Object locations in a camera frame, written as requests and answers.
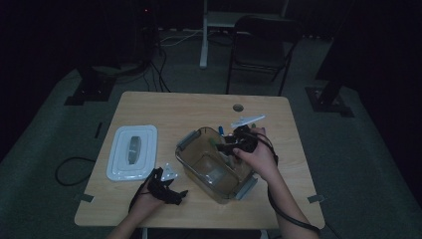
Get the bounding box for white box lid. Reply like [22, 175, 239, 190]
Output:
[105, 123, 159, 182]

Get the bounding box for person's left hand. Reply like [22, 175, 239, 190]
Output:
[129, 183, 167, 218]

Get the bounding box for white floor cable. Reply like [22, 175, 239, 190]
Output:
[158, 29, 204, 47]

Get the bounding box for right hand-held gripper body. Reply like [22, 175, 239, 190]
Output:
[225, 114, 267, 157]

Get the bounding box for black stand with base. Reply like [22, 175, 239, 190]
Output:
[64, 64, 117, 107]
[305, 49, 355, 119]

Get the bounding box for black folding chair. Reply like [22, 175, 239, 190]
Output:
[226, 14, 303, 98]

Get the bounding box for pile of coloured markers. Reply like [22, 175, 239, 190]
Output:
[208, 122, 267, 149]

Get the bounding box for person's right hand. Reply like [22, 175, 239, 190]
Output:
[232, 126, 281, 183]

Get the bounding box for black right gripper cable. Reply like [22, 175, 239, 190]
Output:
[257, 133, 321, 234]

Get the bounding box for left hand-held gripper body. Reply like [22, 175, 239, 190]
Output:
[145, 161, 179, 202]

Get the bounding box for dark equipment cabinet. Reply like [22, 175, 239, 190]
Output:
[130, 0, 159, 66]

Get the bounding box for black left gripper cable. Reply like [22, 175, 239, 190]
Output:
[54, 156, 98, 187]

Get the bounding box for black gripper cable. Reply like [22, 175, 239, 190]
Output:
[54, 156, 98, 187]
[257, 133, 321, 234]

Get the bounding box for clear plastic storage box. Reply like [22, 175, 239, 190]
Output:
[174, 125, 260, 204]

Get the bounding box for black floor cables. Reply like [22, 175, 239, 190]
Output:
[145, 46, 172, 94]

